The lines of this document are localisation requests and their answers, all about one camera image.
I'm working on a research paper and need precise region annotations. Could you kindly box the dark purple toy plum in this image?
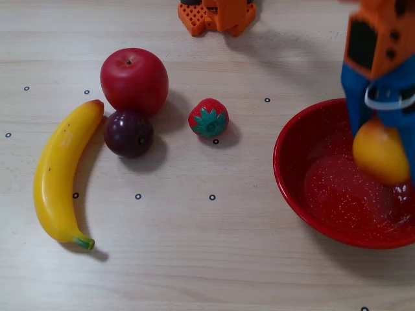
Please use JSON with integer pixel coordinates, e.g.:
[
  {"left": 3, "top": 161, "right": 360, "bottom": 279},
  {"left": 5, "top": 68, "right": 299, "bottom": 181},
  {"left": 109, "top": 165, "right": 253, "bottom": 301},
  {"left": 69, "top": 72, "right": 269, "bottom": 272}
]
[{"left": 103, "top": 109, "right": 155, "bottom": 159}]

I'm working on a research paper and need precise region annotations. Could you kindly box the yellow toy banana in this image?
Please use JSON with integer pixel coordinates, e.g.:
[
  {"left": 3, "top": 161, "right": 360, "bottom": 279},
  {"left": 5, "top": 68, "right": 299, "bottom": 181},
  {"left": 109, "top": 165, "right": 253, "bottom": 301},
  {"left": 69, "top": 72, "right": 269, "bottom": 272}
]
[{"left": 33, "top": 99, "right": 105, "bottom": 251}]

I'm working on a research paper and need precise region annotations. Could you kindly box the red toy apple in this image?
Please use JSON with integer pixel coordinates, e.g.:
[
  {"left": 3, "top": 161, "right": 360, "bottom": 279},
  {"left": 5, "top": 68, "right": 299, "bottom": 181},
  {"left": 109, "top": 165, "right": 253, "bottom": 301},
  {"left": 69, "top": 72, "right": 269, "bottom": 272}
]
[{"left": 99, "top": 47, "right": 170, "bottom": 116}]

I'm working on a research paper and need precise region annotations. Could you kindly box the white red black servo cable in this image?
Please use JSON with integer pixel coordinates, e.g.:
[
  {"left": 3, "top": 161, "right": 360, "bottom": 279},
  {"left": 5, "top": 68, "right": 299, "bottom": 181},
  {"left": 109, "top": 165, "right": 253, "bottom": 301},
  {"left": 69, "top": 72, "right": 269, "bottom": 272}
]
[{"left": 364, "top": 83, "right": 415, "bottom": 111}]

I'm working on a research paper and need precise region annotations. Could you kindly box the red toy strawberry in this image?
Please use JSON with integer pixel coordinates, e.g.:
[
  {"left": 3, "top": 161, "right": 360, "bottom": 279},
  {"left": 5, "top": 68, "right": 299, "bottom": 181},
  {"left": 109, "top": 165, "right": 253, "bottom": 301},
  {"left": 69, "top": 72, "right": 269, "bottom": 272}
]
[{"left": 187, "top": 98, "right": 230, "bottom": 140}]

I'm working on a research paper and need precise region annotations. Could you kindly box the orange yellow toy peach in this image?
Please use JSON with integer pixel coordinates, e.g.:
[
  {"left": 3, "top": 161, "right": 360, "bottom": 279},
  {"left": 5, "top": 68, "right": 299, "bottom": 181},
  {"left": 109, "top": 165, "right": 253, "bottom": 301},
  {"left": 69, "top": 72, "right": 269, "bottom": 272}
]
[{"left": 352, "top": 117, "right": 412, "bottom": 187}]

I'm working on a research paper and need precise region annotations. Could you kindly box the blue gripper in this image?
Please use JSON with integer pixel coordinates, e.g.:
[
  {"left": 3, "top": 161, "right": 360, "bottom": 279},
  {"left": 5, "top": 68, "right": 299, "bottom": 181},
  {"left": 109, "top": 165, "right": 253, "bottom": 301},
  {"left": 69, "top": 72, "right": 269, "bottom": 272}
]
[{"left": 340, "top": 58, "right": 415, "bottom": 186}]

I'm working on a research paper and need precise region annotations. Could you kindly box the red speckled enamel bowl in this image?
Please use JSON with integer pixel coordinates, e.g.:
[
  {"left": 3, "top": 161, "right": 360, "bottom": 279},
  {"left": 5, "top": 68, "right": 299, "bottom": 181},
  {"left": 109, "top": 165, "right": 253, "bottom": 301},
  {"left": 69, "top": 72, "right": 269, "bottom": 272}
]
[{"left": 273, "top": 98, "right": 415, "bottom": 250}]

